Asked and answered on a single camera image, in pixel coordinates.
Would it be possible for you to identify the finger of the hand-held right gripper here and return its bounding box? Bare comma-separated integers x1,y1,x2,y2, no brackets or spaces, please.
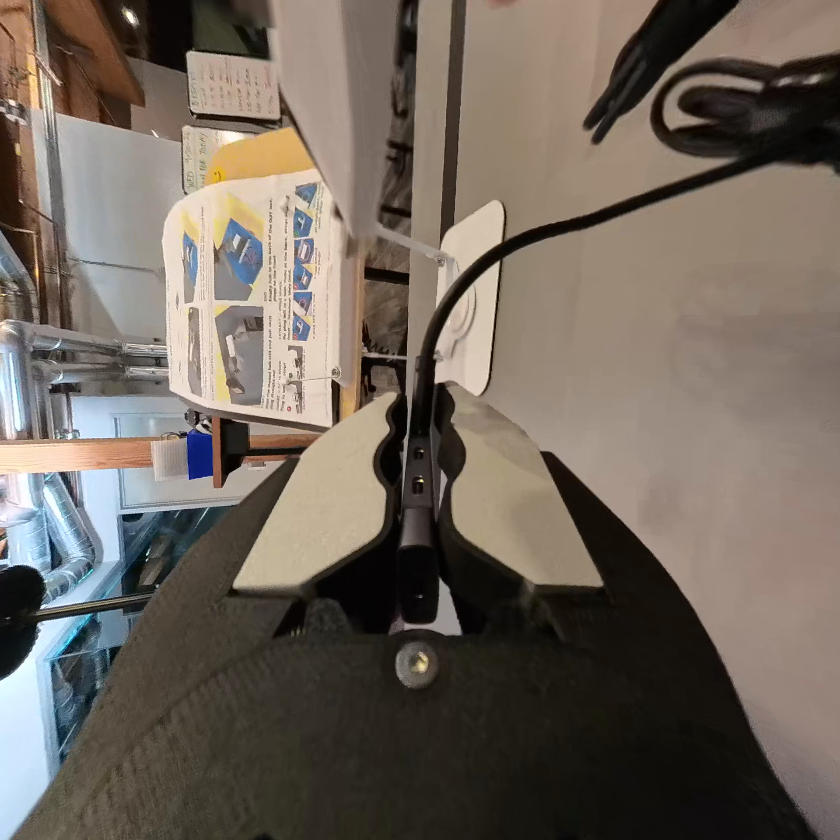
269,0,401,244

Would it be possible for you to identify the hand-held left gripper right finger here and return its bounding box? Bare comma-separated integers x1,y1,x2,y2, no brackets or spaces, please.
434,384,607,620

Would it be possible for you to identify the dark USB hub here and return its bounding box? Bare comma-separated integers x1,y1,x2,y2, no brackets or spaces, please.
394,420,445,628

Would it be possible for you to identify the black round knob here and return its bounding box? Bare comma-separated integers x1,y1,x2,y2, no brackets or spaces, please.
0,565,46,681

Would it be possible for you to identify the white stand base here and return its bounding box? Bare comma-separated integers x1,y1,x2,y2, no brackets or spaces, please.
436,200,508,399

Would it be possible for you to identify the wooden post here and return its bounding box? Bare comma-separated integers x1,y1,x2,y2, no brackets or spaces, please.
0,436,316,476

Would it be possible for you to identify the whiteboard with writing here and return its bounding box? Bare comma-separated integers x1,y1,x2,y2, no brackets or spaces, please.
187,50,282,123
182,125,231,191

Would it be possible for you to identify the printed instruction sheet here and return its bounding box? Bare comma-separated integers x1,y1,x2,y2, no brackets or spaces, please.
162,168,345,431

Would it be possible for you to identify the silver ventilation duct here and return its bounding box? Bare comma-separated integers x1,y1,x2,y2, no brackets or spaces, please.
0,237,172,605

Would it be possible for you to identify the black cable black plug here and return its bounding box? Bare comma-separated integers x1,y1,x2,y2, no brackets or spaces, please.
410,0,840,441

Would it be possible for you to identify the blue sign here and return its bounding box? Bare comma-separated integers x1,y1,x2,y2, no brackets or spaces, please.
184,427,217,480

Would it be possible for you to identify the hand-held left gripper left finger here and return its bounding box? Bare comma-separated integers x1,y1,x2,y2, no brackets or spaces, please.
231,392,405,620

